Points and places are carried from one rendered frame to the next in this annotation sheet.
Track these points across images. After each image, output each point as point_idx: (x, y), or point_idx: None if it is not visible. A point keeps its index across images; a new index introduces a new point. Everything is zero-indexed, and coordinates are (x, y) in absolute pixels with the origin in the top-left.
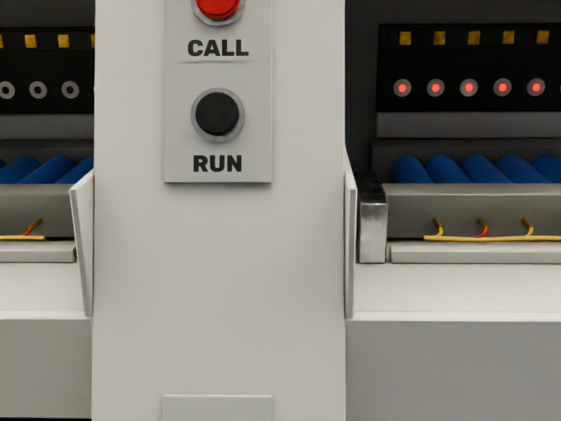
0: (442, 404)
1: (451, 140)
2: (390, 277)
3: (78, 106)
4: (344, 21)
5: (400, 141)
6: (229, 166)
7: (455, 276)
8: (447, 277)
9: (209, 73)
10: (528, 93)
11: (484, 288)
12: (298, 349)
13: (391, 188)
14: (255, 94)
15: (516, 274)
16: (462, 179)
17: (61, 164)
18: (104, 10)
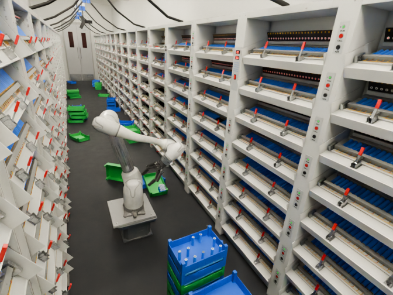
0: (235, 147)
1: (257, 131)
2: (237, 140)
3: None
4: (233, 127)
5: (254, 130)
6: (228, 133)
7: (239, 141)
8: (238, 141)
9: (228, 128)
10: None
11: (238, 143)
12: (230, 142)
13: (242, 135)
14: (230, 130)
15: (241, 143)
16: (248, 136)
17: None
18: (226, 123)
